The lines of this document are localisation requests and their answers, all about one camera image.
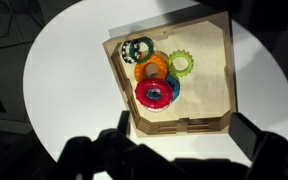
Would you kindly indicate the wooden tray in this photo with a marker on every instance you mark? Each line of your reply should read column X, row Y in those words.
column 178, row 77

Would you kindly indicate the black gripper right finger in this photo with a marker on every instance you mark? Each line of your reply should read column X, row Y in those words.
column 245, row 134

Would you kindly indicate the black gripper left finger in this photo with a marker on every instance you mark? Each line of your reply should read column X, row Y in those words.
column 124, row 124

